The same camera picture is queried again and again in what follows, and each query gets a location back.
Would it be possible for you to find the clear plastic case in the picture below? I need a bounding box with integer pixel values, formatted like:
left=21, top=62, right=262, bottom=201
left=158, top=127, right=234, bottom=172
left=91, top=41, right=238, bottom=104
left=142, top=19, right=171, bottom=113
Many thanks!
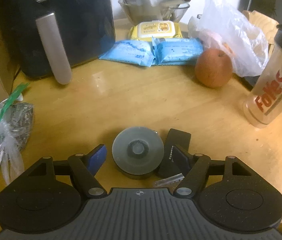
left=154, top=173, right=184, bottom=189

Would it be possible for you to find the black rectangular box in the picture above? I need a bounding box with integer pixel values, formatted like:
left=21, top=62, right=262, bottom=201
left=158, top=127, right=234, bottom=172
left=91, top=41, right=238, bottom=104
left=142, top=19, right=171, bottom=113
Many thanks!
left=156, top=128, right=192, bottom=179

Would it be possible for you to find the grey-topped black cylinder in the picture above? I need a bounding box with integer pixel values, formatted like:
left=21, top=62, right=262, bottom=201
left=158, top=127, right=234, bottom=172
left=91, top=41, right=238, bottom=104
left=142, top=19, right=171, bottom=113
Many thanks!
left=112, top=126, right=164, bottom=179

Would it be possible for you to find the clear plastic bag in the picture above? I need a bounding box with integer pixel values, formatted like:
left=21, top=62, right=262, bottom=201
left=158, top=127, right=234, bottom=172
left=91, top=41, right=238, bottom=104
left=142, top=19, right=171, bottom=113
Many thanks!
left=0, top=82, right=35, bottom=185

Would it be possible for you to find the red-orange apple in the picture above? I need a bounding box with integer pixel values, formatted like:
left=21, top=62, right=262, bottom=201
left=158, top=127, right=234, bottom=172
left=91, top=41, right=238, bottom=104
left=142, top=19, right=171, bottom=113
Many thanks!
left=195, top=48, right=233, bottom=88

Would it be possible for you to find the blue wet wipes pack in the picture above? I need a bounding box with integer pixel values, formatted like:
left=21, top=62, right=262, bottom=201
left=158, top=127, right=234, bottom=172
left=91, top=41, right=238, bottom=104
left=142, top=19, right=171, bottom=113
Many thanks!
left=99, top=40, right=156, bottom=67

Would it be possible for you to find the clear shaker bottle grey lid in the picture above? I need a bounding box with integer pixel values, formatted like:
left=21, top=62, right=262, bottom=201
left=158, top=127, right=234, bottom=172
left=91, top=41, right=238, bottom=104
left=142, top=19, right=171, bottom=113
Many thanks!
left=243, top=24, right=282, bottom=128

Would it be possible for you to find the yellow wet wipes pack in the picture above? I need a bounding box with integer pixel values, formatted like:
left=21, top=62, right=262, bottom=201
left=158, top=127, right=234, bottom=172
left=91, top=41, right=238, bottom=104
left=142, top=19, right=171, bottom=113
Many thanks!
left=128, top=21, right=183, bottom=41

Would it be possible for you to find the white plastic shopping bag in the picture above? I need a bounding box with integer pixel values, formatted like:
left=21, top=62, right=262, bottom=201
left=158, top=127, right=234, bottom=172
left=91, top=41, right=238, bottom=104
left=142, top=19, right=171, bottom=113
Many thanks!
left=188, top=0, right=268, bottom=77

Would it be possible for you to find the black air fryer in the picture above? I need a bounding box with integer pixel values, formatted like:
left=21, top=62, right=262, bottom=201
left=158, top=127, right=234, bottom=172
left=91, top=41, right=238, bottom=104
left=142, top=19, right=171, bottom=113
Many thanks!
left=0, top=0, right=115, bottom=85

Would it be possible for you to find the wooden chair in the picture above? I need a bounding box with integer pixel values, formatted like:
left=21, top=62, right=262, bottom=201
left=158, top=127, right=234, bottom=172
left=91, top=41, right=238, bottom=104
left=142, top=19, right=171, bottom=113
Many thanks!
left=242, top=10, right=279, bottom=57

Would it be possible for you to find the metal bowl with clutter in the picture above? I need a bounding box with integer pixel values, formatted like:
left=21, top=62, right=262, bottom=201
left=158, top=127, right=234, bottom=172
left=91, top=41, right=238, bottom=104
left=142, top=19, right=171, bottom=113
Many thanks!
left=118, top=0, right=191, bottom=25

